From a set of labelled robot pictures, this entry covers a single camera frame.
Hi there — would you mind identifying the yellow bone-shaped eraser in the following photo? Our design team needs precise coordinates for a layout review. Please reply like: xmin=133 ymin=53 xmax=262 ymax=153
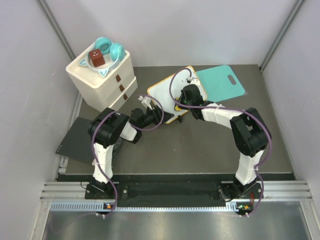
xmin=174 ymin=105 xmax=181 ymax=112

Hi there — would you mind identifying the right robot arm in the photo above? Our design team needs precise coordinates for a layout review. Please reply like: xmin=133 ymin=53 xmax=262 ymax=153
xmin=176 ymin=84 xmax=271 ymax=198

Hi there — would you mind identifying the teal cutting board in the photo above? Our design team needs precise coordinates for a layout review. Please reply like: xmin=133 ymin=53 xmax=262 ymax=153
xmin=196 ymin=65 xmax=246 ymax=102

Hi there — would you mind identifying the brown cube toy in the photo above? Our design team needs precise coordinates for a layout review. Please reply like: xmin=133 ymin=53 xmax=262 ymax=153
xmin=89 ymin=48 xmax=105 ymax=68

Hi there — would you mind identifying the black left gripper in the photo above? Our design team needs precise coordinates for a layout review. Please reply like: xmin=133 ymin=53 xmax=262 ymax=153
xmin=138 ymin=104 xmax=174 ymax=130

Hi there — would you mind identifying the aluminium frame rail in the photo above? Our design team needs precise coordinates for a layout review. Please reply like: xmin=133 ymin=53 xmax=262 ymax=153
xmin=40 ymin=180 xmax=312 ymax=201

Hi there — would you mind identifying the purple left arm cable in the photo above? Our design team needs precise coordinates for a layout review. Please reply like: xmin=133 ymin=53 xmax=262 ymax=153
xmin=91 ymin=94 xmax=165 ymax=219

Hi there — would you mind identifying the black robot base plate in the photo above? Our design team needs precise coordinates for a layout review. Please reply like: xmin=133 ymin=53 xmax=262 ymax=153
xmin=85 ymin=181 xmax=261 ymax=207

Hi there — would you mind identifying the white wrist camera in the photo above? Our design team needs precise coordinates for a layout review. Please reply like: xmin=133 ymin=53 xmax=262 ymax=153
xmin=186 ymin=77 xmax=201 ymax=86
xmin=138 ymin=95 xmax=153 ymax=110

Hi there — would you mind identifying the yellow-framed whiteboard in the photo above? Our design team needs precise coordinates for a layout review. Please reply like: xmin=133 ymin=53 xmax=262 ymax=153
xmin=147 ymin=65 xmax=208 ymax=124

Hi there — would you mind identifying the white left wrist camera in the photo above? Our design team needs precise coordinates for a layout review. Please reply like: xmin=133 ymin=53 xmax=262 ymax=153
xmin=138 ymin=95 xmax=153 ymax=110

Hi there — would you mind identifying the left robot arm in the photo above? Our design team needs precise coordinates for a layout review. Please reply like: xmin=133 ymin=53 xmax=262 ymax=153
xmin=88 ymin=105 xmax=174 ymax=199

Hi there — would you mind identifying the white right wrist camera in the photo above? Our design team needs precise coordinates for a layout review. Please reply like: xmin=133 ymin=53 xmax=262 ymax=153
xmin=186 ymin=77 xmax=201 ymax=86

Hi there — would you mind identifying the white three-drawer storage cabinet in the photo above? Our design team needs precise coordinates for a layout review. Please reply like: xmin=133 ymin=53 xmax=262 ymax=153
xmin=66 ymin=45 xmax=138 ymax=112

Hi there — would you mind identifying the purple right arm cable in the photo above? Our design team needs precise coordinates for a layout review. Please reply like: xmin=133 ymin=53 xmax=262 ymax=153
xmin=169 ymin=67 xmax=273 ymax=218

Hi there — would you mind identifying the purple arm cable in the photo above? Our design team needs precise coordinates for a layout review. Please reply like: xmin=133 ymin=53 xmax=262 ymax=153
xmin=169 ymin=67 xmax=273 ymax=218
xmin=91 ymin=94 xmax=165 ymax=219

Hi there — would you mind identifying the grey slotted cable duct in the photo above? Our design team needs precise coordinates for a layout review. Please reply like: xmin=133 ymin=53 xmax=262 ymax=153
xmin=50 ymin=201 xmax=250 ymax=213

